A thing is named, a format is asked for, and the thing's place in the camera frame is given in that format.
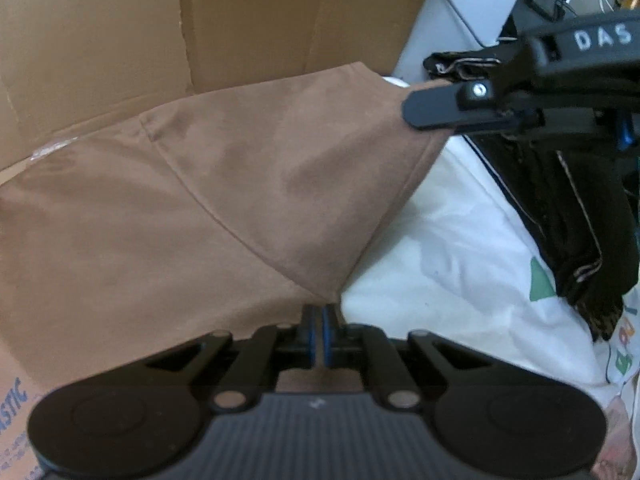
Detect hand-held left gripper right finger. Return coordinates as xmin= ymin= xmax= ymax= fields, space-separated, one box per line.
xmin=322 ymin=305 xmax=493 ymax=409

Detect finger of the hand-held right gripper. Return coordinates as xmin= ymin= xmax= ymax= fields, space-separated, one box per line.
xmin=402 ymin=37 xmax=543 ymax=135

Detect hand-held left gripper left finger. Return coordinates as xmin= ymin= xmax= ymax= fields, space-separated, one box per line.
xmin=142 ymin=305 xmax=318 ymax=409

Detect brown printed t-shirt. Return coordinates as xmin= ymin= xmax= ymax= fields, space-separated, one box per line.
xmin=0 ymin=61 xmax=452 ymax=396

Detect white bear print blanket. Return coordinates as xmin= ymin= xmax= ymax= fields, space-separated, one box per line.
xmin=340 ymin=76 xmax=640 ymax=480

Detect black garment with beige trim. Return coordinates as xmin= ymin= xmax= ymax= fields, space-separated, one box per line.
xmin=423 ymin=50 xmax=640 ymax=343

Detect brown cardboard box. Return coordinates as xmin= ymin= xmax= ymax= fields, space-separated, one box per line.
xmin=0 ymin=0 xmax=446 ymax=186

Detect printed cardboard box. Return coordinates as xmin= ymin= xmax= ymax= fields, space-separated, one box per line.
xmin=0 ymin=340 xmax=53 ymax=480

